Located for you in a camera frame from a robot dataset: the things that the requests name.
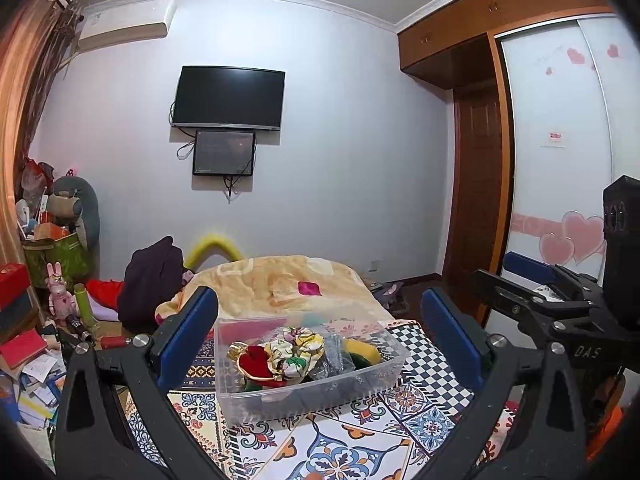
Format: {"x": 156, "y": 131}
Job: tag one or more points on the yellow sponge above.
{"x": 362, "y": 353}

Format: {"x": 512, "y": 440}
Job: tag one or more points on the pink rabbit figurine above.
{"x": 61, "y": 302}

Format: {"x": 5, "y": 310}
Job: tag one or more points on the red cylindrical can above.
{"x": 114, "y": 342}

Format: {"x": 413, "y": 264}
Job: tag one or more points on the silver glitter pouch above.
{"x": 335, "y": 361}

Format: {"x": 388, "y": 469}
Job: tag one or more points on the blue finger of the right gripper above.
{"x": 531, "y": 269}

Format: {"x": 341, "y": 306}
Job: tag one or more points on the white air conditioner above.
{"x": 132, "y": 22}

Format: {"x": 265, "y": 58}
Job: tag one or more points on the wooden overhead cabinet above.
{"x": 450, "y": 48}

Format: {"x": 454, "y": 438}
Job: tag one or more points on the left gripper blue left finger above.
{"x": 179, "y": 338}

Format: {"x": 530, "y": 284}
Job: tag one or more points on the clear plastic storage box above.
{"x": 309, "y": 395}

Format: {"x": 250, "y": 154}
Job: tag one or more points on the dark purple jacket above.
{"x": 154, "y": 275}

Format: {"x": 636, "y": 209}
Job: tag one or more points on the wall mounted black television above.
{"x": 229, "y": 97}

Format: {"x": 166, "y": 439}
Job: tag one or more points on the red cushion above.
{"x": 105, "y": 293}

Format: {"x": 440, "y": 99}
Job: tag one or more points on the grey plush toy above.
{"x": 74, "y": 202}

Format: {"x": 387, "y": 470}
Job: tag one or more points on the orange curtain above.
{"x": 32, "y": 47}

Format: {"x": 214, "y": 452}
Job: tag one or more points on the red velvet pouch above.
{"x": 251, "y": 360}

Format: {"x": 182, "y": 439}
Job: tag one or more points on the white wardrobe sliding door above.
{"x": 574, "y": 90}

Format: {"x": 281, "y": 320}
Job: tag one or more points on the floral fabric scrunchie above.
{"x": 293, "y": 352}

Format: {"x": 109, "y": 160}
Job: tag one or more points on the brown wooden door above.
{"x": 476, "y": 197}

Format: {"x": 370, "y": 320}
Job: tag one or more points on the green storage box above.
{"x": 75, "y": 260}

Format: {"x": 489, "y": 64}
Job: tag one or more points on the green knitted glove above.
{"x": 257, "y": 385}

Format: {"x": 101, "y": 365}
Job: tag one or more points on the red gift box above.
{"x": 14, "y": 280}

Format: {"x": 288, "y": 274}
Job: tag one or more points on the small black wall monitor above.
{"x": 223, "y": 153}

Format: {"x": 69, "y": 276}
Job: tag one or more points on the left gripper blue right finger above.
{"x": 459, "y": 337}

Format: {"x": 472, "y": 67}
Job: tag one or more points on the beige fleece blanket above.
{"x": 275, "y": 285}

